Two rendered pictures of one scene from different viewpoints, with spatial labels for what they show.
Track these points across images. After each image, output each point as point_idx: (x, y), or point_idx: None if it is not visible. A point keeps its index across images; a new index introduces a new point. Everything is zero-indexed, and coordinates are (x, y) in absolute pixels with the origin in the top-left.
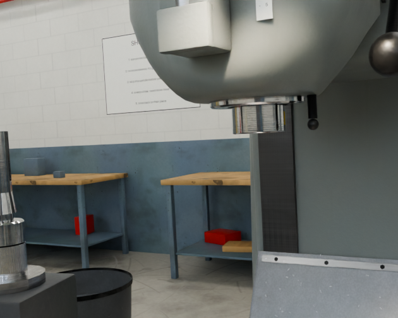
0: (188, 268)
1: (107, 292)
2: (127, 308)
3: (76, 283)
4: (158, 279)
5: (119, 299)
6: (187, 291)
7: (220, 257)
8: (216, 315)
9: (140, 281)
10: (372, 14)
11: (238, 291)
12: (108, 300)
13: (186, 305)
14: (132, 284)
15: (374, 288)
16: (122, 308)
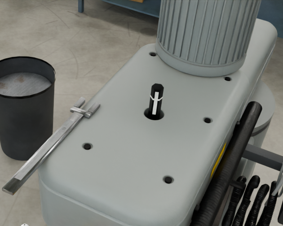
0: (91, 0)
1: (40, 92)
2: (52, 95)
3: (15, 65)
4: (68, 10)
5: (47, 93)
6: (90, 30)
7: (117, 5)
8: (109, 59)
9: (54, 11)
10: None
11: (127, 34)
12: (40, 95)
13: (89, 45)
14: (48, 15)
15: None
16: (49, 97)
